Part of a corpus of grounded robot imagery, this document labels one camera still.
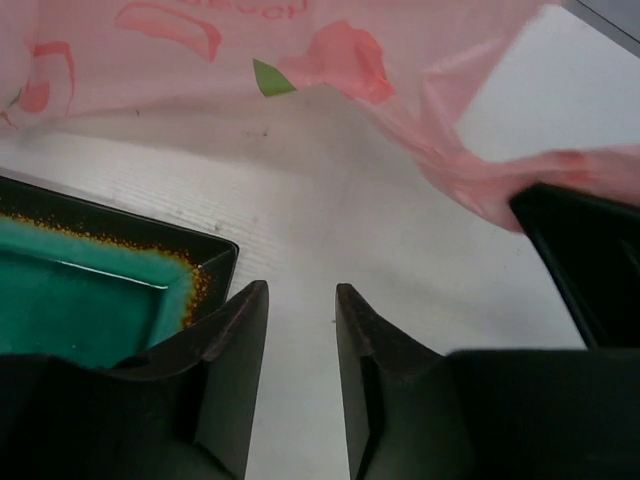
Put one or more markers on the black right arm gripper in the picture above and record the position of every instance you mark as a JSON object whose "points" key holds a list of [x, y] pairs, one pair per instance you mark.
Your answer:
{"points": [[590, 247]]}

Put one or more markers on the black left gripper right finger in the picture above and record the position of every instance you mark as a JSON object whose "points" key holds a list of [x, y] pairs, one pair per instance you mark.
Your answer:
{"points": [[412, 413]]}

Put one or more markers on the pink plastic bag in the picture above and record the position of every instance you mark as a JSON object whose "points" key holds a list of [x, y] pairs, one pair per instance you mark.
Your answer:
{"points": [[413, 66]]}

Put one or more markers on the green square ceramic plate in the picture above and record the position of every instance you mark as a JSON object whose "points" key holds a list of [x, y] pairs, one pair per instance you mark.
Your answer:
{"points": [[95, 285]]}

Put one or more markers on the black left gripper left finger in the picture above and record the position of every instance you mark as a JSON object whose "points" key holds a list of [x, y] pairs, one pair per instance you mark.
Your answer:
{"points": [[183, 409]]}

